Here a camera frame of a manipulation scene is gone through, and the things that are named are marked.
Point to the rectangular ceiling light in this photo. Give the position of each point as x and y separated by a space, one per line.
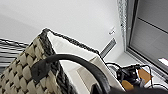
163 62

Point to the ceiling vent strip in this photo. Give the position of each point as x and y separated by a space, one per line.
123 20

